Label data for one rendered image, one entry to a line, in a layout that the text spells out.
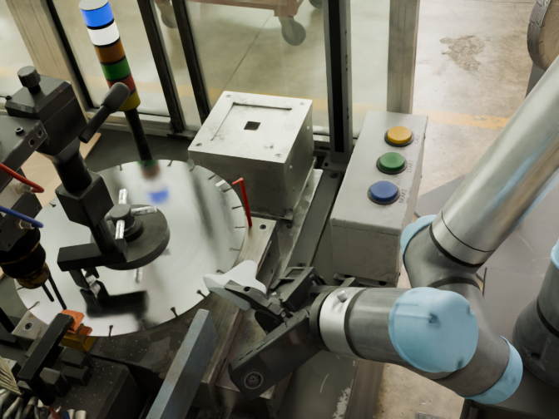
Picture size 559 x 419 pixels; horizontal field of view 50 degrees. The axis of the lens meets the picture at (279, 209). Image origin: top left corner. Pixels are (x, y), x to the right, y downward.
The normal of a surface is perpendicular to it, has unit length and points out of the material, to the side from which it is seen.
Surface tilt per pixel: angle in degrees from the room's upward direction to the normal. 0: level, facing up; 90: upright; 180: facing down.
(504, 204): 79
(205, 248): 0
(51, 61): 90
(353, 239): 90
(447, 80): 0
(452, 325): 56
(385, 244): 90
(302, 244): 0
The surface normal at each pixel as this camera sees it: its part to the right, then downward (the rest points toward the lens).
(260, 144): -0.10, -0.70
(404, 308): -0.65, -0.58
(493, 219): -0.33, 0.56
